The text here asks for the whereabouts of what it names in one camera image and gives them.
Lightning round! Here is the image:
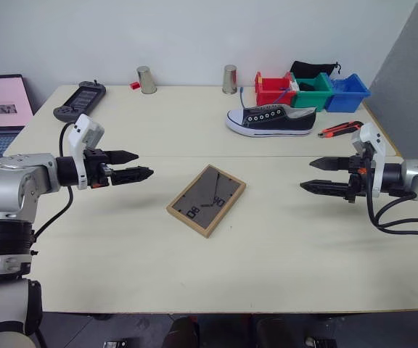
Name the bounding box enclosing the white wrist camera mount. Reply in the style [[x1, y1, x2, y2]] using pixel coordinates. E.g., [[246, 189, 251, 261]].
[[350, 122, 388, 199], [66, 113, 106, 191]]

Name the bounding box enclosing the silver metal cup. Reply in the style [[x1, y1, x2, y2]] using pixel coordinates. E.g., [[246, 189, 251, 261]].
[[221, 64, 239, 95], [136, 65, 158, 95]]

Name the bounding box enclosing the dark grey handheld controller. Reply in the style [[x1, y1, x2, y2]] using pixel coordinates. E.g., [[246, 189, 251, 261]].
[[52, 80, 107, 123]]

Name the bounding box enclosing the black and white canvas shoe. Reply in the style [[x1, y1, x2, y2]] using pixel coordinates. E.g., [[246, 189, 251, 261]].
[[225, 104, 318, 139]]

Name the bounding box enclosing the wooden framed square clock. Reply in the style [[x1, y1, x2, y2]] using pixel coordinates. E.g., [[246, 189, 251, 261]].
[[165, 163, 247, 239]]

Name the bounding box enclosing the green plastic bin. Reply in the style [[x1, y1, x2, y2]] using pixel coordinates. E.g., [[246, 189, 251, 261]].
[[290, 72, 335, 113]]

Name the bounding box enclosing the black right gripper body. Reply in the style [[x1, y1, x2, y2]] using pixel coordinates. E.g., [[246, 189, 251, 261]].
[[345, 152, 374, 204]]

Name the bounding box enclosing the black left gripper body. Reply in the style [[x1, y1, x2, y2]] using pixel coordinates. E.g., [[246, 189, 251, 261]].
[[83, 147, 115, 189]]

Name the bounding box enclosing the red plastic bin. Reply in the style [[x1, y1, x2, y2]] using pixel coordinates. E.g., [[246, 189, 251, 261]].
[[254, 70, 299, 107]]

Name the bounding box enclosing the black drawstring pouch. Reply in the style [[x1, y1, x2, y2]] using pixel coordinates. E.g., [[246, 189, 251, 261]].
[[290, 59, 341, 79]]

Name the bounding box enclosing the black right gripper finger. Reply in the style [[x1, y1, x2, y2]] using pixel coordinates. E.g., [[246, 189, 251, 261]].
[[299, 178, 351, 199], [308, 156, 351, 173]]

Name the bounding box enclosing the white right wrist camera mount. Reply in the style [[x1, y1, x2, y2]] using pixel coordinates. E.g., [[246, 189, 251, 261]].
[[350, 122, 388, 199]]

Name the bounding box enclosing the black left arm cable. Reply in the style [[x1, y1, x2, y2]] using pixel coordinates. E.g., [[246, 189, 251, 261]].
[[30, 122, 76, 241]]

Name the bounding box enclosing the blue plastic bin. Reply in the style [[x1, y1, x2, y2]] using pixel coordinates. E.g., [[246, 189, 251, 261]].
[[324, 73, 372, 114]]

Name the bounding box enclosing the blue shoelace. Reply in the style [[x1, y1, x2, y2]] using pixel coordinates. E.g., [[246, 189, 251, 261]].
[[239, 86, 294, 109]]

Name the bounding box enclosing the orange and black utility knife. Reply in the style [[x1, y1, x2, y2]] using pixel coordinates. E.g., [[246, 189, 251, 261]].
[[317, 120, 365, 139]]

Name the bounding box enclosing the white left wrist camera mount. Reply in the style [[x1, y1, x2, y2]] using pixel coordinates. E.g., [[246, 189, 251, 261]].
[[66, 113, 106, 191]]

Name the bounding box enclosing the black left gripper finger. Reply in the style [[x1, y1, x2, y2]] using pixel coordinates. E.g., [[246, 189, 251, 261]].
[[105, 149, 140, 165], [110, 165, 155, 187]]

